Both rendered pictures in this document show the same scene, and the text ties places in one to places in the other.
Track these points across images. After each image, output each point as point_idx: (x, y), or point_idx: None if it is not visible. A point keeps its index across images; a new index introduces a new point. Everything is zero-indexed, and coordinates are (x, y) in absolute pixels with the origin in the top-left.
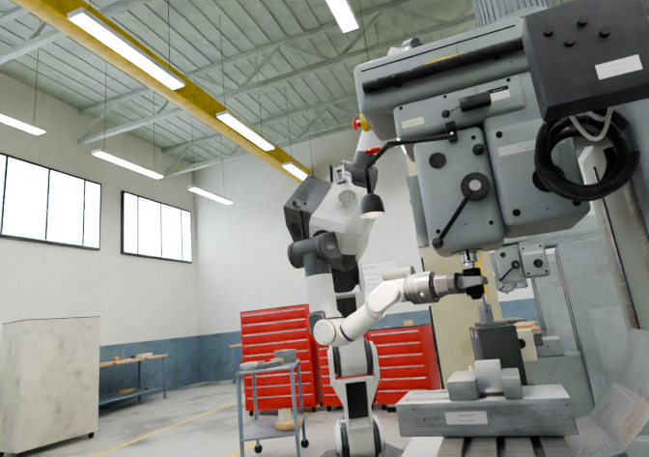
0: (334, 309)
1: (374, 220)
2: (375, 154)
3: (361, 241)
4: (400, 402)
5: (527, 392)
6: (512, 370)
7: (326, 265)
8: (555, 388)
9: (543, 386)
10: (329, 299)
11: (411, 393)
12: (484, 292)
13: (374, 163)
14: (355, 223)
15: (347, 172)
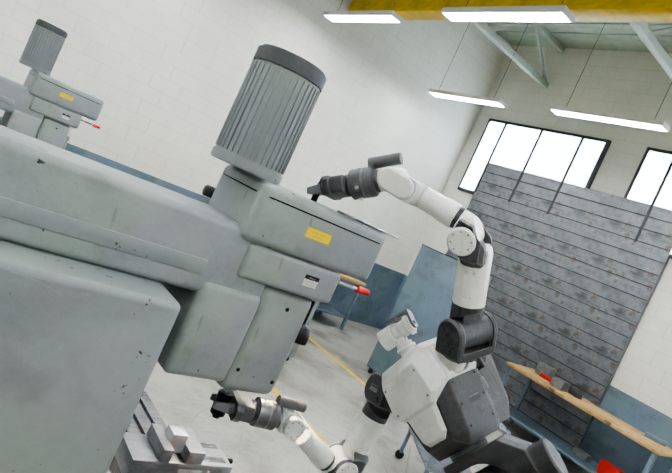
0: (347, 444)
1: (426, 394)
2: (453, 301)
3: (398, 405)
4: (215, 442)
5: (148, 444)
6: (164, 442)
7: (366, 404)
8: (133, 448)
9: (143, 455)
10: (350, 432)
11: (224, 459)
12: (210, 410)
13: (453, 315)
14: (386, 376)
15: (402, 317)
